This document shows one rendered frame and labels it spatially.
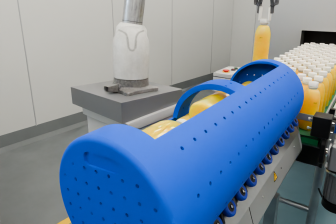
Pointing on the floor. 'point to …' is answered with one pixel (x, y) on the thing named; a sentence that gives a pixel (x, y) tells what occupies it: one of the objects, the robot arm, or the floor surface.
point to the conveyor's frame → (319, 174)
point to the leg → (271, 211)
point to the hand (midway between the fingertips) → (265, 14)
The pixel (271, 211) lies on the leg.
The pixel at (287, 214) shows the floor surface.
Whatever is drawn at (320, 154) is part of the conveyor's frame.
